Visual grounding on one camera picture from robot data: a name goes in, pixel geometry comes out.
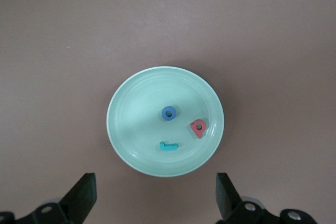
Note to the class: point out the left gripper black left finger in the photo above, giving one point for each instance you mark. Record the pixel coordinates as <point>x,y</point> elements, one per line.
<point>81,200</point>

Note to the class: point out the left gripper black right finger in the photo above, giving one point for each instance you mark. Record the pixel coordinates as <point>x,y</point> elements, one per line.
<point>231,203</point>

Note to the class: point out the pink foam letter p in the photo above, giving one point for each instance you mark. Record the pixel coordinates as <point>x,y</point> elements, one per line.
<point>193,129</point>

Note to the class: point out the teal foam letter j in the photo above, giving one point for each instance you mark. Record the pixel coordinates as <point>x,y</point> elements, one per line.
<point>168,147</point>

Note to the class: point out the blue foam letter o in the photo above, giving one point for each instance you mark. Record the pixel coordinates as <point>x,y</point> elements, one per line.
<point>164,113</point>

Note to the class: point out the light green plate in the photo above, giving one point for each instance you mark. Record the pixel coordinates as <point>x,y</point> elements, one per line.
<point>141,98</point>

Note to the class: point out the brown table cover sheet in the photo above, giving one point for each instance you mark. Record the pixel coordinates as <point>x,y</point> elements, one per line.
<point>52,77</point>

